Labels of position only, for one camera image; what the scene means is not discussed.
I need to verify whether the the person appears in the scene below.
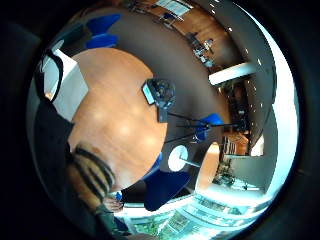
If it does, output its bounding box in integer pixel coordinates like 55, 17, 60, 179
66, 199, 161, 240

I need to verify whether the round wooden side table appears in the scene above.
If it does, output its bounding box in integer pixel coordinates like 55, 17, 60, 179
194, 142, 221, 192

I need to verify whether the black camera on tripod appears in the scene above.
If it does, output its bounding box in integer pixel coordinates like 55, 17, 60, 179
141, 77, 177, 124

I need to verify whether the blue chair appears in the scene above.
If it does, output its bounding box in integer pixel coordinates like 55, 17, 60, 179
85, 13, 122, 36
142, 152, 192, 213
84, 33, 120, 50
194, 113, 225, 142

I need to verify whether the white box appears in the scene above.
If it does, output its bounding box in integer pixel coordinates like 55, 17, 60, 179
41, 49, 90, 122

